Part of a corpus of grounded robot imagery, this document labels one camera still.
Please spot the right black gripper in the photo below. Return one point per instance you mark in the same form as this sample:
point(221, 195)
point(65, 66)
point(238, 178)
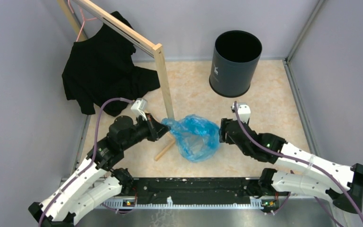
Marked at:
point(222, 134)

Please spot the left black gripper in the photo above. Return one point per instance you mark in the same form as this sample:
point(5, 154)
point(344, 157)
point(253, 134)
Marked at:
point(157, 129)

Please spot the blue plastic trash bag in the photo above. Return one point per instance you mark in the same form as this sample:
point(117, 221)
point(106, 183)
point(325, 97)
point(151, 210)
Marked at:
point(196, 137)

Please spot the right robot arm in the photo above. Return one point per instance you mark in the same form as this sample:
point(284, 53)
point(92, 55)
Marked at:
point(339, 184)

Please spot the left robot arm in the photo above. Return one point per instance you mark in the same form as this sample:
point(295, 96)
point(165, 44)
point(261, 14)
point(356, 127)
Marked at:
point(95, 180)

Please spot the dark grey trash bin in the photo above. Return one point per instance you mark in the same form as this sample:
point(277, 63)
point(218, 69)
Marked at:
point(235, 58)

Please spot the wooden clothes rack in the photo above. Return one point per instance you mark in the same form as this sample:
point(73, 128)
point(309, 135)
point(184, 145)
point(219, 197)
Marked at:
point(154, 50)

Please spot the black t-shirt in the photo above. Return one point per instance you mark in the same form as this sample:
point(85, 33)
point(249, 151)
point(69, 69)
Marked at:
point(101, 68)

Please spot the pink clothes hanger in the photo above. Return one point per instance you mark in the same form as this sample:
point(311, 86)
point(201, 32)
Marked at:
point(81, 20)

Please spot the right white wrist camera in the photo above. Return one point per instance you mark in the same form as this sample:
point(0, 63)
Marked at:
point(244, 112)

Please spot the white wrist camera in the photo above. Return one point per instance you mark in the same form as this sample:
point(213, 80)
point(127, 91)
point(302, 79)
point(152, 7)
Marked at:
point(138, 108)
point(244, 112)

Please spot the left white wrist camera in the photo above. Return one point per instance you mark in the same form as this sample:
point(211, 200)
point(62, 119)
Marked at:
point(138, 108)

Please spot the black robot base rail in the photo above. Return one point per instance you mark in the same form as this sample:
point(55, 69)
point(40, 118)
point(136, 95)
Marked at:
point(192, 193)

